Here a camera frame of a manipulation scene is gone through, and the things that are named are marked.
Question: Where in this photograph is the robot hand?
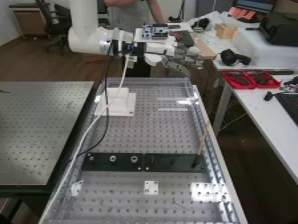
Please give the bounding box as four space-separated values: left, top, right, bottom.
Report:
132 23 206 73

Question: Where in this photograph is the person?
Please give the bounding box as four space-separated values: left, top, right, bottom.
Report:
103 0 181 78

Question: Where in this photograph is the wooden block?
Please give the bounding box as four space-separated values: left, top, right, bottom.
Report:
214 23 240 40

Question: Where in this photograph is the small white box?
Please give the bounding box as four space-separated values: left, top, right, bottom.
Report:
93 87 137 117

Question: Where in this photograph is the red tray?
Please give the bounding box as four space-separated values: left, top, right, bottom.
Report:
221 69 258 90
246 69 282 89

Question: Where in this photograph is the clear box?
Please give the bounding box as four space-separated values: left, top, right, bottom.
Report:
39 76 250 224

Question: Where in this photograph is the black office chair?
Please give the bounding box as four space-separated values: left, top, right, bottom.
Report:
33 0 73 51

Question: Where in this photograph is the white desk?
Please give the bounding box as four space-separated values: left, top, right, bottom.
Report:
212 19 298 73
212 74 298 186

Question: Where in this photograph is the black bag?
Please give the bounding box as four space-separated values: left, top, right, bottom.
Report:
260 12 298 47

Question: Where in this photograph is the brown cabinet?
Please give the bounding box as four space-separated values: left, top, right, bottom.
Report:
8 2 48 38

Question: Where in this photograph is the black keyboard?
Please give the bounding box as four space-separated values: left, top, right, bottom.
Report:
273 92 298 126

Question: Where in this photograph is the black plate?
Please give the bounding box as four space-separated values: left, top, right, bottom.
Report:
83 152 208 174

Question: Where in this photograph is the small white square plate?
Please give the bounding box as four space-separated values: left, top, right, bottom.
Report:
142 180 161 196

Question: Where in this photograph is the black cable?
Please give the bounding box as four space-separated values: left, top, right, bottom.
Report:
76 52 112 158

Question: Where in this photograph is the white cable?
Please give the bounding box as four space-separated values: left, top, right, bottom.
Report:
47 54 132 216

